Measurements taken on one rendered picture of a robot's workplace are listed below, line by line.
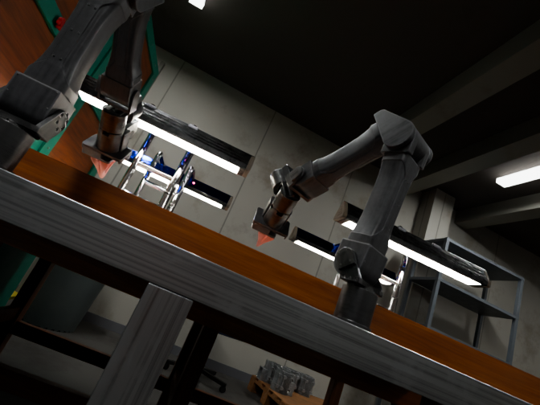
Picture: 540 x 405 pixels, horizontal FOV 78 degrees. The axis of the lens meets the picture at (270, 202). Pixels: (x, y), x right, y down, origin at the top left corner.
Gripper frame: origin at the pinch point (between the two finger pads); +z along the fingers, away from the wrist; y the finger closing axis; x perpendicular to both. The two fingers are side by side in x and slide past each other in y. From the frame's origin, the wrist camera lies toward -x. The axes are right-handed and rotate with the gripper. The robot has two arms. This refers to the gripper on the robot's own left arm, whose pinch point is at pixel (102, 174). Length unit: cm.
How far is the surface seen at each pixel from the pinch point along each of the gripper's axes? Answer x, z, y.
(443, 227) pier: -288, 86, -291
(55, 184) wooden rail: 20.7, -9.6, -0.5
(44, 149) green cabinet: -40, 33, 42
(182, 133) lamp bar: -23.8, -9.4, -11.5
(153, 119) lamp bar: -23.9, -9.5, -1.6
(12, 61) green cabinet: -24, -6, 44
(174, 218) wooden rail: 18.0, -11.9, -24.5
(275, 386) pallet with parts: -82, 197, -136
